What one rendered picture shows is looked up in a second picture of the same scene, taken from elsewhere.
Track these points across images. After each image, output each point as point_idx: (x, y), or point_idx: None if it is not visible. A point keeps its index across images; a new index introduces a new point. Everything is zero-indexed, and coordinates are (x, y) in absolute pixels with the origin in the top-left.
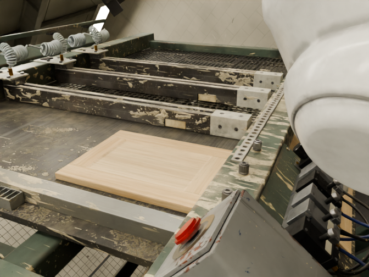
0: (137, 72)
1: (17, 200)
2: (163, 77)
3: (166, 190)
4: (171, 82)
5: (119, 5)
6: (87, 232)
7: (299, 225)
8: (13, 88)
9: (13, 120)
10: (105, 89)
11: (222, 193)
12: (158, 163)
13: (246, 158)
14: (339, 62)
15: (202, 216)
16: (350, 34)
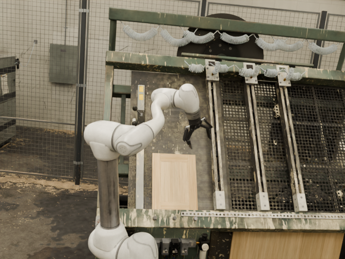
0: (281, 116)
1: None
2: (261, 144)
3: (158, 195)
4: (254, 152)
5: (191, 147)
6: (131, 182)
7: None
8: (207, 80)
9: None
10: (245, 114)
11: (153, 216)
12: (174, 184)
13: (186, 216)
14: (91, 233)
15: None
16: (93, 233)
